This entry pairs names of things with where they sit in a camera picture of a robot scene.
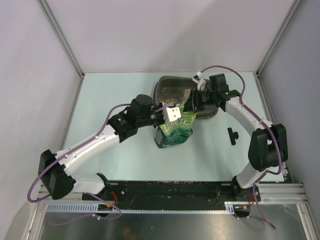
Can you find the beige cat litter pile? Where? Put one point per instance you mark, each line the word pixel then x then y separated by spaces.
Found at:
pixel 178 95

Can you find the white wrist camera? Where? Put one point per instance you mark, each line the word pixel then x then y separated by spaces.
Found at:
pixel 171 114
pixel 201 83

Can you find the green litter bag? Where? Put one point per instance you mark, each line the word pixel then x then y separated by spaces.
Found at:
pixel 176 132

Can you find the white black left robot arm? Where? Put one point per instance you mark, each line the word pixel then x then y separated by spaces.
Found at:
pixel 57 170

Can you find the aluminium frame rail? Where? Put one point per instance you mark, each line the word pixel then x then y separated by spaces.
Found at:
pixel 282 193

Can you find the black bag clip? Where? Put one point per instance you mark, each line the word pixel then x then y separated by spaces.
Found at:
pixel 233 136

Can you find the white slotted cable duct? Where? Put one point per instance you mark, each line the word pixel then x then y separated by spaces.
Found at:
pixel 95 207

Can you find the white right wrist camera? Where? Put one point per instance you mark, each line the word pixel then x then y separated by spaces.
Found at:
pixel 201 83

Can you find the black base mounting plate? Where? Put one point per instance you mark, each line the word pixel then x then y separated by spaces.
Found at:
pixel 222 191

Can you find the dark grey litter box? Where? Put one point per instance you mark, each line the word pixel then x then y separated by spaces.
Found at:
pixel 177 81

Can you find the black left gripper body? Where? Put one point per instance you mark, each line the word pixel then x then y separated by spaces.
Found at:
pixel 156 118

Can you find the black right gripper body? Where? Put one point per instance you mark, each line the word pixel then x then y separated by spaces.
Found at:
pixel 202 99

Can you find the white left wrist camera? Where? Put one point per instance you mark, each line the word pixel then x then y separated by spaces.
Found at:
pixel 171 114

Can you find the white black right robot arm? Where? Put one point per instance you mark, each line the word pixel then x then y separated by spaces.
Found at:
pixel 268 147

